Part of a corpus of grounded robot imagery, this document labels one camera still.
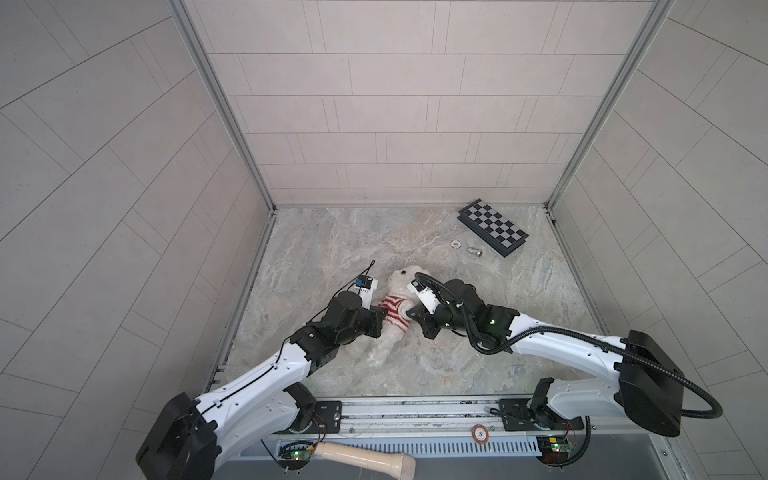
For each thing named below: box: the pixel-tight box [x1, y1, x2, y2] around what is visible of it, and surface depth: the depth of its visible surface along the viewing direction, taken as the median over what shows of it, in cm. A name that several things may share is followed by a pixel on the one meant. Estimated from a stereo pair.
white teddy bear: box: [368, 265, 421, 367], surface depth 77 cm
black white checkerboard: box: [457, 198, 530, 257], surface depth 108 cm
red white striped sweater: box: [378, 295, 410, 333], surface depth 78 cm
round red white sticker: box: [471, 424, 490, 444], surface depth 71 cm
